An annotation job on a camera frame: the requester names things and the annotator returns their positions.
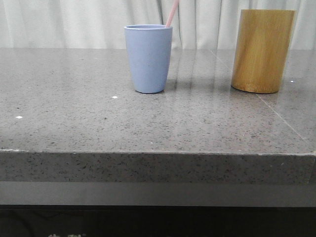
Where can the white curtain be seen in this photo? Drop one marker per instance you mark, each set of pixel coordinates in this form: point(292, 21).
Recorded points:
point(197, 24)

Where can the blue plastic cup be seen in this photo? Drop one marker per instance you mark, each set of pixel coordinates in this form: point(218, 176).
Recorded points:
point(149, 50)

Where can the bamboo cylindrical holder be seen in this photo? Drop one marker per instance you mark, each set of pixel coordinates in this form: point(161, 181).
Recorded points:
point(262, 46)

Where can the dark cabinet under counter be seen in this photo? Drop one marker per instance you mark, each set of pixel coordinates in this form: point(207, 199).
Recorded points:
point(155, 221)

